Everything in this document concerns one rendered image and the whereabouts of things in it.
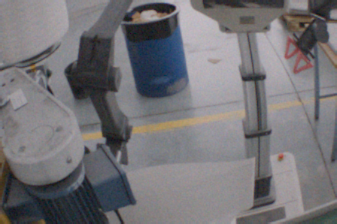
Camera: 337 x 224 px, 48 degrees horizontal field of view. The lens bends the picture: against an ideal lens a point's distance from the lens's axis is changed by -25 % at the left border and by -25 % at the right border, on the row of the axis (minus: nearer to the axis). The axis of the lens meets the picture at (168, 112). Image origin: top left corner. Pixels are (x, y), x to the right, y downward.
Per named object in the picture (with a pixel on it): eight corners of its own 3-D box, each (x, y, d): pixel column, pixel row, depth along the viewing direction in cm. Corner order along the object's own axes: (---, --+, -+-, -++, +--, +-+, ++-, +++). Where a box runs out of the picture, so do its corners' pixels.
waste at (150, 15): (175, 19, 359) (171, 1, 349) (178, 35, 328) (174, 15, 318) (129, 27, 361) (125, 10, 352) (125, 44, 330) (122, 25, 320)
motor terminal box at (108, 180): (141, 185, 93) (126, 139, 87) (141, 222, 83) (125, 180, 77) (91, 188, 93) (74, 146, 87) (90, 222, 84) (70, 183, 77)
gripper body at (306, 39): (300, 48, 117) (311, 32, 114) (291, 35, 126) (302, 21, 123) (313, 61, 119) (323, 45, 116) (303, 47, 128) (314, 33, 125)
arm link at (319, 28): (329, 7, 116) (308, -2, 117) (336, 13, 105) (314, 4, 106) (325, 39, 121) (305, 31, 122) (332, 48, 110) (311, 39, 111)
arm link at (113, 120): (119, 59, 97) (76, 55, 98) (113, 84, 95) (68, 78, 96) (136, 124, 137) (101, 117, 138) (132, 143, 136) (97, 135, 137)
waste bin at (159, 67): (192, 63, 390) (178, -2, 355) (198, 96, 346) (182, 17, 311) (132, 73, 392) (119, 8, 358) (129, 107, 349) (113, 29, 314)
